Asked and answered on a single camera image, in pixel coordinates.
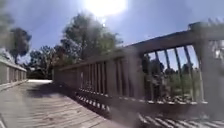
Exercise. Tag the long wooden bridge railing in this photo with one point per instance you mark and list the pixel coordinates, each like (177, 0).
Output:
(133, 76)

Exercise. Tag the row of trees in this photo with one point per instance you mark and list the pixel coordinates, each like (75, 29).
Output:
(80, 43)

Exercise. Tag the wooden plank bridge deck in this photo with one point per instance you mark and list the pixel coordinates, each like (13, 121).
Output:
(36, 106)

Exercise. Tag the short wooden bridge railing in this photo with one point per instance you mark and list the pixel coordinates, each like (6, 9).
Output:
(10, 74)

